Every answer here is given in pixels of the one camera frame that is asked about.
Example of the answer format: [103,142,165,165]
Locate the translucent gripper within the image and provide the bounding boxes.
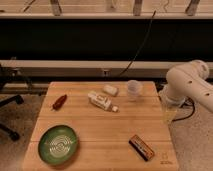
[159,86,183,125]

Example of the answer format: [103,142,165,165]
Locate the white plastic bottle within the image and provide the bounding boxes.
[88,91,118,112]

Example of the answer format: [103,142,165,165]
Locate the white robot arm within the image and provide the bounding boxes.
[159,60,213,124]

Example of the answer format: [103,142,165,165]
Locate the green ceramic bowl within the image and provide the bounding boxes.
[38,125,78,166]

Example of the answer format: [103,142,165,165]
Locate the clear plastic cup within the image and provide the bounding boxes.
[126,80,142,101]

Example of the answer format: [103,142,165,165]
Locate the dark rectangular snack box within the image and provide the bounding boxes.
[129,135,155,161]

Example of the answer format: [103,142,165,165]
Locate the small white soap bar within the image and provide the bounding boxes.
[103,85,118,96]

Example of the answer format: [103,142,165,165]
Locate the black office chair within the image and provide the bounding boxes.
[0,63,25,142]

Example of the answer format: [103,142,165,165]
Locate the black hanging cable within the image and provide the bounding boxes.
[118,9,157,77]

